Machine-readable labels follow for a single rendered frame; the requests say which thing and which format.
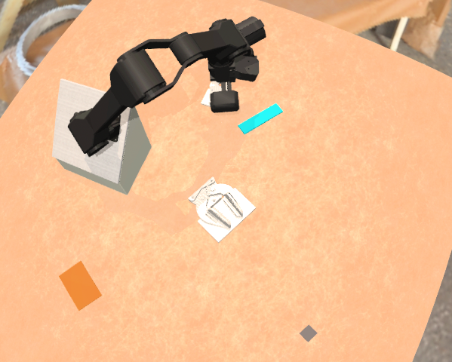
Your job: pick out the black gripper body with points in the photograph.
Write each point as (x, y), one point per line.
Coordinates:
(224, 100)

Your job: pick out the orange rectangular plate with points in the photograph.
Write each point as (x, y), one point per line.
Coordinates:
(80, 285)

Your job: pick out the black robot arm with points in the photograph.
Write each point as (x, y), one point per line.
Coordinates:
(135, 78)

